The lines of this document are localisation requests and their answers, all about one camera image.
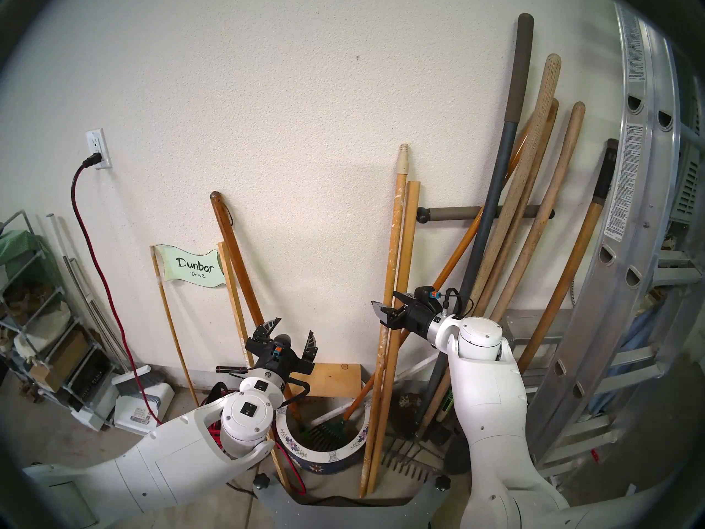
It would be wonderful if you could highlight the green Dunbar Drive sign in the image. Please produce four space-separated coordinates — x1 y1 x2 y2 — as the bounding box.
153 244 226 288

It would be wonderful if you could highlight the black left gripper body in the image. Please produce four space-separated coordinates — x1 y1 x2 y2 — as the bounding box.
245 339 316 389

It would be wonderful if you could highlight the grey vented appliance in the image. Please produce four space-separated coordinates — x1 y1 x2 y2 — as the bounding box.
669 93 705 225

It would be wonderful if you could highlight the aluminium extension ladder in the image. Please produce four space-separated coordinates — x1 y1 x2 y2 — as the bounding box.
504 4 705 479

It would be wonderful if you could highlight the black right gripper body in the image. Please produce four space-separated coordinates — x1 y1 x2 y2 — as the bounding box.
397 302 444 342

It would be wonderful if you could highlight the white plastic pipe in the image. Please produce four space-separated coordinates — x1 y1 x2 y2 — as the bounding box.
394 352 441 382

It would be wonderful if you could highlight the wooden handle with black grip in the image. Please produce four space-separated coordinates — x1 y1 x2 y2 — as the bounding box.
517 138 620 374

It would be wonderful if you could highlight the white wall outlet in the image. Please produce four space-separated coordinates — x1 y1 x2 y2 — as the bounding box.
85 128 112 170

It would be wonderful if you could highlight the blue cloth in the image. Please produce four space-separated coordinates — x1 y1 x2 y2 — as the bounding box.
587 302 667 418

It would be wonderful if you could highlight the thin wooden stake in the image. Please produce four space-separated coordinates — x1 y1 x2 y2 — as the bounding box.
150 246 199 407

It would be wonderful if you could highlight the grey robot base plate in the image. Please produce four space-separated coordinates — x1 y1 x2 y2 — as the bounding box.
253 473 452 529

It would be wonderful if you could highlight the paint-speckled pole with threaded tip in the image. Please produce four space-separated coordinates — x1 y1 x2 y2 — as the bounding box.
359 143 409 498

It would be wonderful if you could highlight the dark brown stick with cord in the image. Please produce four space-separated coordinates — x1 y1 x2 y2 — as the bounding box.
210 191 303 424

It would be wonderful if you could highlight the white pipes bundle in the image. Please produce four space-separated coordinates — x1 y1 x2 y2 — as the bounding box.
47 213 135 374

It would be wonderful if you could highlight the weathered grey wooden tool handle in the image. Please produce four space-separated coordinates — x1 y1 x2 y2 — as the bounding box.
419 53 562 440

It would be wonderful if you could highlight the plain thick wooden dowel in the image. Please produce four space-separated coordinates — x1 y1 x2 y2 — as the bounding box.
368 181 421 495

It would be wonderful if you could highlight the green checked cloth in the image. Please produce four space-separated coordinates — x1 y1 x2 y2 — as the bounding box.
0 230 53 292

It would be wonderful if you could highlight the metal rake head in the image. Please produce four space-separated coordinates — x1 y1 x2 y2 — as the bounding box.
380 434 441 482

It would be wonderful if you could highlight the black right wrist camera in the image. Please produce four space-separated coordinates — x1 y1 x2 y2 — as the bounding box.
414 285 444 314

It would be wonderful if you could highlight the red cord with black plug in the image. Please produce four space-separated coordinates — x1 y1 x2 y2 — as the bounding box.
70 153 163 427

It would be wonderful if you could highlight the dark grey foam-grip tool handle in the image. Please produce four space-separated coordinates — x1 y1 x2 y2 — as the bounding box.
424 13 535 424

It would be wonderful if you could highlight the pale wooden tool handle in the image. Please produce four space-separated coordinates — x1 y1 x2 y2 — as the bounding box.
487 101 587 325

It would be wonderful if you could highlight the plywood board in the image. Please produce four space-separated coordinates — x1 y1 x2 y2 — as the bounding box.
286 363 363 399

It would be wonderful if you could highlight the brown wooden tool handle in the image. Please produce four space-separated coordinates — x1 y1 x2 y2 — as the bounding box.
485 98 560 319

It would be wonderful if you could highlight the white dustpan with brush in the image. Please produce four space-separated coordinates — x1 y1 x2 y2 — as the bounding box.
113 365 176 436

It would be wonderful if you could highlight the orange-handled green rake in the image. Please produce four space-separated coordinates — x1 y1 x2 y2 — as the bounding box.
306 117 535 443

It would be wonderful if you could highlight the white flowered ceramic pot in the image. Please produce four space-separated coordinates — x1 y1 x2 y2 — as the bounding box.
274 393 371 476

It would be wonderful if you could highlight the grey wire shelf rack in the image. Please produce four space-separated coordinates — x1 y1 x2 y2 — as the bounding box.
0 209 119 424

